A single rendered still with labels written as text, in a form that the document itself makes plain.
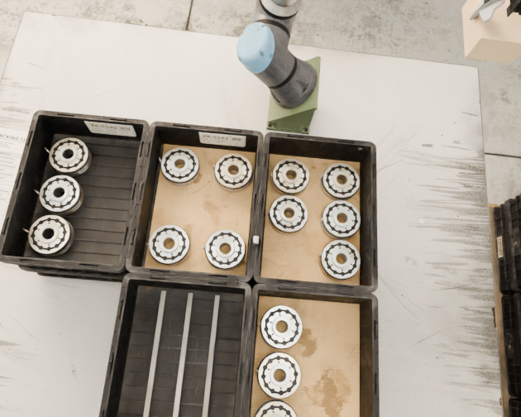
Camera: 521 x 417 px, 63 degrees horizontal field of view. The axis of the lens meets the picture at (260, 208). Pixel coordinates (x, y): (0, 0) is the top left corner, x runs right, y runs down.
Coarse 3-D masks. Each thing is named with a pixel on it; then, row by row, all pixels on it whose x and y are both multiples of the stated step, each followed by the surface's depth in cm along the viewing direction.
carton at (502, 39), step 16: (480, 0) 106; (464, 16) 113; (496, 16) 105; (512, 16) 105; (464, 32) 112; (480, 32) 103; (496, 32) 103; (512, 32) 104; (480, 48) 106; (496, 48) 105; (512, 48) 105
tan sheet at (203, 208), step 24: (168, 144) 121; (168, 192) 117; (192, 192) 117; (216, 192) 117; (240, 192) 118; (168, 216) 115; (192, 216) 115; (216, 216) 115; (240, 216) 116; (192, 240) 113; (192, 264) 111; (240, 264) 112
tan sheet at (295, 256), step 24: (312, 168) 121; (312, 192) 119; (288, 216) 117; (312, 216) 117; (264, 240) 114; (288, 240) 114; (312, 240) 115; (264, 264) 112; (288, 264) 112; (312, 264) 113
